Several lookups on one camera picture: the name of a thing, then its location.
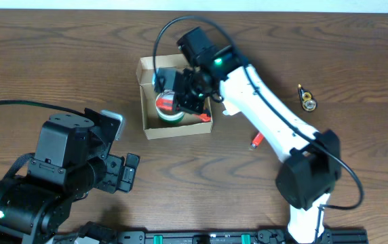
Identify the red box cutter knife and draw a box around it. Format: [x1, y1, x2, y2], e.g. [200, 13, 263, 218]
[175, 96, 212, 122]

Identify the white tape roll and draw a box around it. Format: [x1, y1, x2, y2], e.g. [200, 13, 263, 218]
[155, 90, 179, 117]

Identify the green tape roll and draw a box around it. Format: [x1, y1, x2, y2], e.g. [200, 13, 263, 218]
[157, 110, 185, 125]

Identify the brown cardboard box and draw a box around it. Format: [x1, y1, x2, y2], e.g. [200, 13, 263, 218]
[136, 56, 213, 140]

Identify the black yellow correction tape dispenser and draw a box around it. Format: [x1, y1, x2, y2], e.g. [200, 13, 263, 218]
[298, 84, 317, 113]

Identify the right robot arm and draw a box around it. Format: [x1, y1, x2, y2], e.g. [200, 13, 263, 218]
[175, 27, 341, 243]

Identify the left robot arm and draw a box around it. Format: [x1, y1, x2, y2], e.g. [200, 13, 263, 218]
[0, 110, 140, 243]

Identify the yellow spiral memo pad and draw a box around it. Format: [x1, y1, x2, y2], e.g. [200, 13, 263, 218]
[222, 100, 240, 116]

